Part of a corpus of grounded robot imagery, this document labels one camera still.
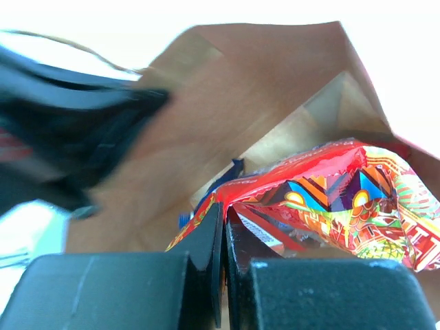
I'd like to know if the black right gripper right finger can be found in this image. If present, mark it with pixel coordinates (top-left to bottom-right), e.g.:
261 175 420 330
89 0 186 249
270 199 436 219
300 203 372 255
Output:
225 211 439 329

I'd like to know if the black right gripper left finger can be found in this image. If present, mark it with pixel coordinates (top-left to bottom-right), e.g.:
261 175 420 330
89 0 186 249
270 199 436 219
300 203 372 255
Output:
1 203 223 329

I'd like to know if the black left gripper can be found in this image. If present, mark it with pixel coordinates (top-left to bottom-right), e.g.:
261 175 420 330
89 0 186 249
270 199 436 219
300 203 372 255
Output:
1 47 170 219

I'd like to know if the bright red patterned snack bag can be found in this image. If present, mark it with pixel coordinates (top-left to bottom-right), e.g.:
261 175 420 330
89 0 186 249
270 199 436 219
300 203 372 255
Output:
171 139 439 272

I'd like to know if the red paper bag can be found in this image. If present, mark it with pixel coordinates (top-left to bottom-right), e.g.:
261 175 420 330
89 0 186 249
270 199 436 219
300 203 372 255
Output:
63 22 439 252

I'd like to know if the blue snack bag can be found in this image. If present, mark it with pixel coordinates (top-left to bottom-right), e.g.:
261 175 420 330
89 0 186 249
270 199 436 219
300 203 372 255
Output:
178 158 245 230

